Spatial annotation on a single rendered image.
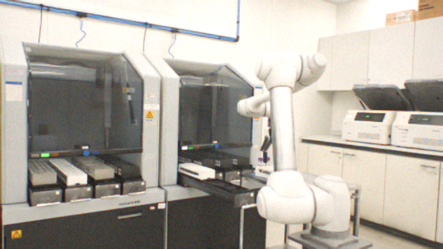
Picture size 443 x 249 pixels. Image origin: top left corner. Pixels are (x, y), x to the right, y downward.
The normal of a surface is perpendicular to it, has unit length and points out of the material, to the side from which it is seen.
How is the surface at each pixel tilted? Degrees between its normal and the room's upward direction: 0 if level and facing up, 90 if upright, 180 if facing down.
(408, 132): 90
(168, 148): 90
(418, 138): 90
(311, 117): 90
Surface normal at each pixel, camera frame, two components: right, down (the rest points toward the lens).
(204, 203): 0.57, 0.06
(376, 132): -0.84, 0.00
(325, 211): 0.11, 0.07
